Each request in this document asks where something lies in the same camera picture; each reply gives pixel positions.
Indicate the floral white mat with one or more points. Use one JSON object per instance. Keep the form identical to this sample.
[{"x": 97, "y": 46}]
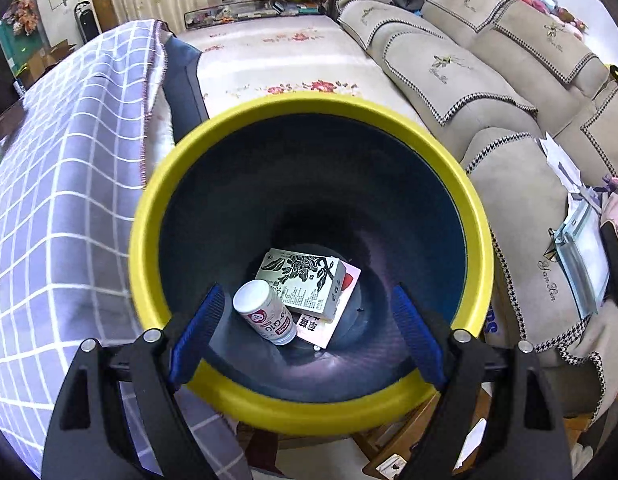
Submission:
[{"x": 289, "y": 60}]

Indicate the blue clear plastic folder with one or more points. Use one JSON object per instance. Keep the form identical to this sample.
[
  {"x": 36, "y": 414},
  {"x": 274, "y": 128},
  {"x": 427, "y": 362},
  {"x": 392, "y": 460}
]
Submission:
[{"x": 583, "y": 259}]

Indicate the beige sofa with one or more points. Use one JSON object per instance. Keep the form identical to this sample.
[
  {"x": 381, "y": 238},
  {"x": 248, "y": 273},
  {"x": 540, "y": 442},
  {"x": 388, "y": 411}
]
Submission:
[{"x": 492, "y": 80}]

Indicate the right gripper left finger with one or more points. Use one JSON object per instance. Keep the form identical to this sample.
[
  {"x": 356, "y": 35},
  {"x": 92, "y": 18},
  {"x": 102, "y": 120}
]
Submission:
[{"x": 89, "y": 436}]

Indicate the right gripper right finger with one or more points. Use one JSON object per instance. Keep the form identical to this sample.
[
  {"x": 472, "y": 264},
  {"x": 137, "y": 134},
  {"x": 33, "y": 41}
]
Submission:
[{"x": 524, "y": 438}]

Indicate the wooden stool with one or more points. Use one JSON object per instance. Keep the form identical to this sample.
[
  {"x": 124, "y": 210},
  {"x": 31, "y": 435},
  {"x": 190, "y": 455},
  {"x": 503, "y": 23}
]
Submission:
[{"x": 395, "y": 438}]

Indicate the purple checked tablecloth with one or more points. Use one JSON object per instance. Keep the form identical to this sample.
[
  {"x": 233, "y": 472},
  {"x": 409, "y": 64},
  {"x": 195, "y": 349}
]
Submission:
[{"x": 69, "y": 186}]

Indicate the low toy shelf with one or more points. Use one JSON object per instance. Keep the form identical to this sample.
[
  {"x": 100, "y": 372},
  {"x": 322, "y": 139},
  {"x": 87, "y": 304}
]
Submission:
[{"x": 233, "y": 11}]

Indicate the yellow rimmed blue trash bin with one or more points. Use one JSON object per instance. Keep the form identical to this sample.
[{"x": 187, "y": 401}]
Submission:
[{"x": 431, "y": 238}]

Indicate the pink backpack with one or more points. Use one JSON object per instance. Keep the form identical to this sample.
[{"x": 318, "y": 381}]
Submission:
[{"x": 609, "y": 231}]

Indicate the white box black floral print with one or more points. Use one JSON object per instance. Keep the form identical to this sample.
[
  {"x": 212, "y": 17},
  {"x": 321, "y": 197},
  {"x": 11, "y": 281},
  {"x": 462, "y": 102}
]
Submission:
[{"x": 305, "y": 283}]

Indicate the white drink can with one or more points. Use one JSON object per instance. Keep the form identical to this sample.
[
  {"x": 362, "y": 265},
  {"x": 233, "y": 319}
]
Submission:
[{"x": 258, "y": 304}]

